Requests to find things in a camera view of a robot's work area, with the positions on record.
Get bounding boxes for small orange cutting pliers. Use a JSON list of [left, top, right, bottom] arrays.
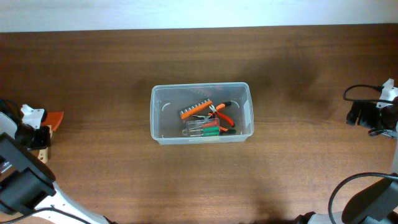
[[209, 101, 235, 128]]

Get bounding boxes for orange black long-nose pliers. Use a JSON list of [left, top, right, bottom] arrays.
[[193, 101, 236, 134]]

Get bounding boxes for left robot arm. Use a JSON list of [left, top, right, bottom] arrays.
[[1, 99, 111, 224]]

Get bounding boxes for clear case coloured screwdrivers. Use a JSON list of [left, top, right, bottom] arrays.
[[182, 118, 221, 138]]

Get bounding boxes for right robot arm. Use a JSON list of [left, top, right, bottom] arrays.
[[293, 99, 397, 224]]

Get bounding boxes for orange screwdriver bit holder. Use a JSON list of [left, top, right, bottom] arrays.
[[180, 99, 213, 119]]

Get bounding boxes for orange scraper wooden handle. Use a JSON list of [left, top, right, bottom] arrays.
[[32, 111, 64, 164]]

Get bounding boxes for clear plastic container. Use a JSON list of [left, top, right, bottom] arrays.
[[150, 82, 254, 145]]

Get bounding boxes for right black camera cable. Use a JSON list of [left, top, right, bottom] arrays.
[[328, 83, 398, 224]]

